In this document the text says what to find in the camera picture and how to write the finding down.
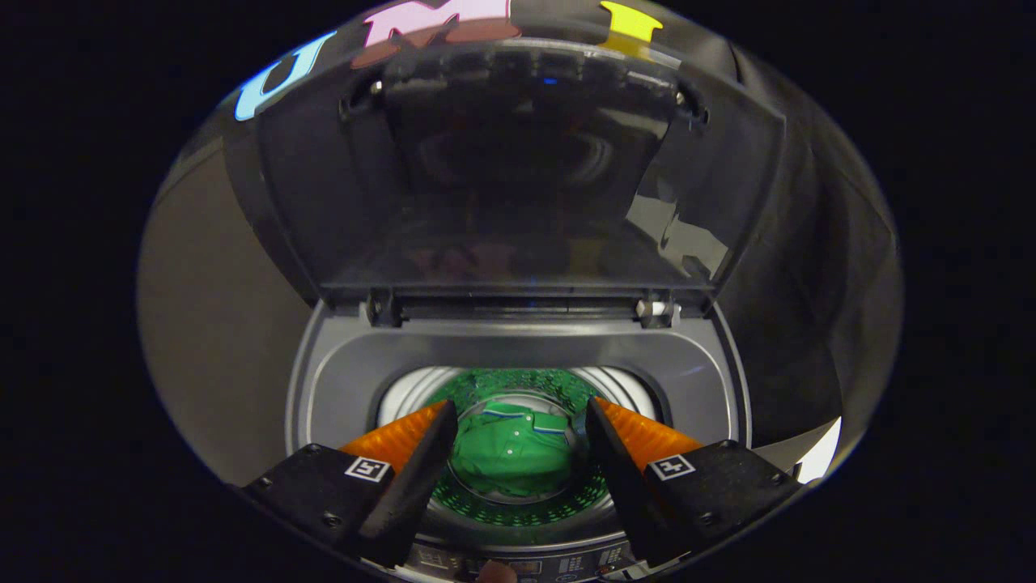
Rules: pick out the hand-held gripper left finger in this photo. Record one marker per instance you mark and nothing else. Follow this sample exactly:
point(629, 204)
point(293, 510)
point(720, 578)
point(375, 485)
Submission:
point(417, 482)

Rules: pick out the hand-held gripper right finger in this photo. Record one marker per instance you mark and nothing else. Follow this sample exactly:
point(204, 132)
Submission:
point(627, 486)

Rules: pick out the green polo shirt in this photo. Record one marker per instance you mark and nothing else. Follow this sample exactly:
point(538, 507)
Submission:
point(510, 453)

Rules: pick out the grey washing machine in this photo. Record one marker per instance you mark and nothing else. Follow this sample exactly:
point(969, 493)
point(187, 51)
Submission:
point(518, 344)

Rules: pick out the dark washing machine lid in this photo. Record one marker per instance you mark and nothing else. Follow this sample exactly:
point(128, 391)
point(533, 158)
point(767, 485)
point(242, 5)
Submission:
point(502, 186)

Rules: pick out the black backdrop cloth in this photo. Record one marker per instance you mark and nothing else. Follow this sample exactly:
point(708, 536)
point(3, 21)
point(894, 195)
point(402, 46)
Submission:
point(809, 243)

